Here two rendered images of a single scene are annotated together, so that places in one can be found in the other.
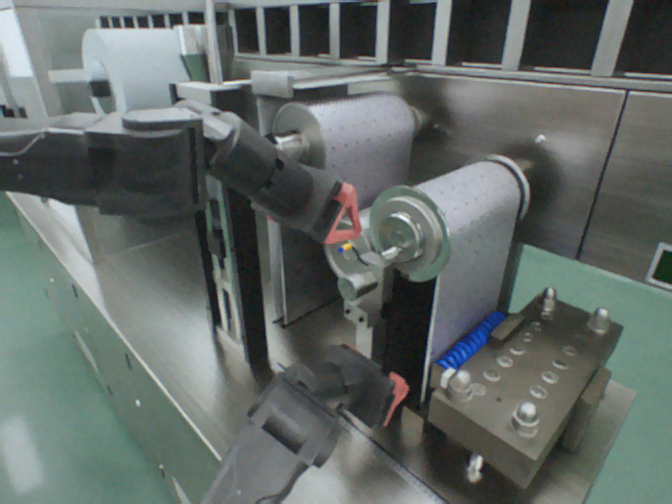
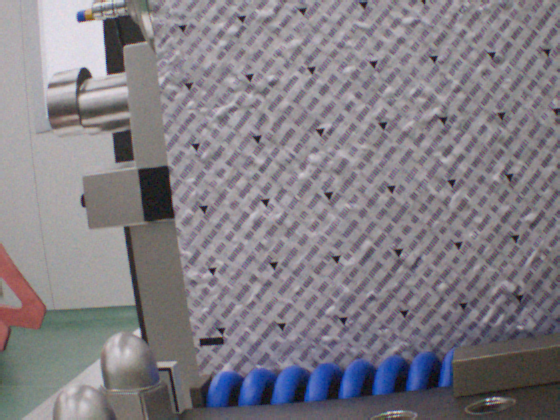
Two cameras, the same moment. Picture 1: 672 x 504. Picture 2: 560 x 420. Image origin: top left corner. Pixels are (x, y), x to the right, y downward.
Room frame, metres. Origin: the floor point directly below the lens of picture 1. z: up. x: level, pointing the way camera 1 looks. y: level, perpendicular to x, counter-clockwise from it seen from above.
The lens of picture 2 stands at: (0.22, -0.68, 1.18)
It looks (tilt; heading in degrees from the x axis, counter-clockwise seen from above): 7 degrees down; 56
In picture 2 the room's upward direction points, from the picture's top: 7 degrees counter-clockwise
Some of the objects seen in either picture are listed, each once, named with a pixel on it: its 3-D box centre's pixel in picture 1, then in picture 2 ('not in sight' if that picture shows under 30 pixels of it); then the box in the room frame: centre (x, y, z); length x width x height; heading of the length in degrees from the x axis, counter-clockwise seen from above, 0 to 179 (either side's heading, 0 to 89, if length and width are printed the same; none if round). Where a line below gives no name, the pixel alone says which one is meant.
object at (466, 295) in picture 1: (471, 296); (423, 196); (0.60, -0.24, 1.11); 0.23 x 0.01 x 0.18; 134
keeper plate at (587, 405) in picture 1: (588, 408); not in sight; (0.49, -0.42, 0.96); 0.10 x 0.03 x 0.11; 134
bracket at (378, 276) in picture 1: (365, 341); (159, 312); (0.56, -0.05, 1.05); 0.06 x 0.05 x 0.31; 134
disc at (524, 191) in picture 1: (489, 194); not in sight; (0.74, -0.29, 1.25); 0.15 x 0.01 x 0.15; 44
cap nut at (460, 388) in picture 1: (461, 382); (131, 380); (0.46, -0.19, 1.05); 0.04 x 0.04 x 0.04
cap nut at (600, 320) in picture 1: (601, 317); not in sight; (0.62, -0.49, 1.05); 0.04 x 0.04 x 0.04
